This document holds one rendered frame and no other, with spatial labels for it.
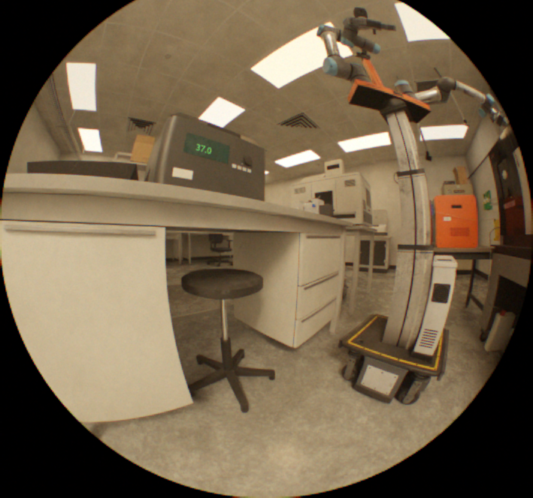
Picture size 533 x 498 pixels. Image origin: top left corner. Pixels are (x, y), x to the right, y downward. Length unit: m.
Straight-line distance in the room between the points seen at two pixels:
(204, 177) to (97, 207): 0.31
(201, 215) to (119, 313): 0.34
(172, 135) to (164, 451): 1.09
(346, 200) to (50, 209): 1.93
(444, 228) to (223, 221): 1.60
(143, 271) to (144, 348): 0.21
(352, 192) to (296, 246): 1.12
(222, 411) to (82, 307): 0.71
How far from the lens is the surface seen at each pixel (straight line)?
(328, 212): 1.01
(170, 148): 0.53
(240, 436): 0.87
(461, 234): 1.72
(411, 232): 0.85
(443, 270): 0.77
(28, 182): 0.48
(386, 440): 0.95
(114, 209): 0.44
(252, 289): 0.64
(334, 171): 1.95
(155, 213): 0.45
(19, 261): 0.55
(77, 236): 0.46
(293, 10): 2.09
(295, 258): 0.84
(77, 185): 0.42
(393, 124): 1.04
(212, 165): 0.56
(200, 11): 2.17
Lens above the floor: 0.79
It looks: 1 degrees up
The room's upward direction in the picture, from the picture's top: 1 degrees clockwise
